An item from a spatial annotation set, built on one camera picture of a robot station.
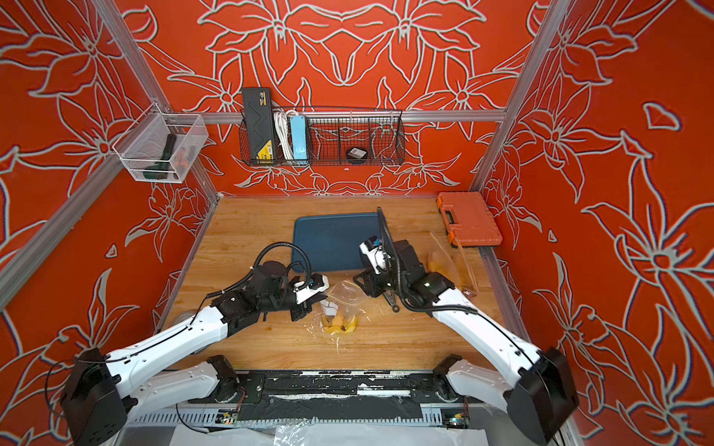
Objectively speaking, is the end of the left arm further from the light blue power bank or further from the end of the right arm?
the light blue power bank

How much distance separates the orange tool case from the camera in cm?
102

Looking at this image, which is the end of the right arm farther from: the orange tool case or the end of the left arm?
the orange tool case
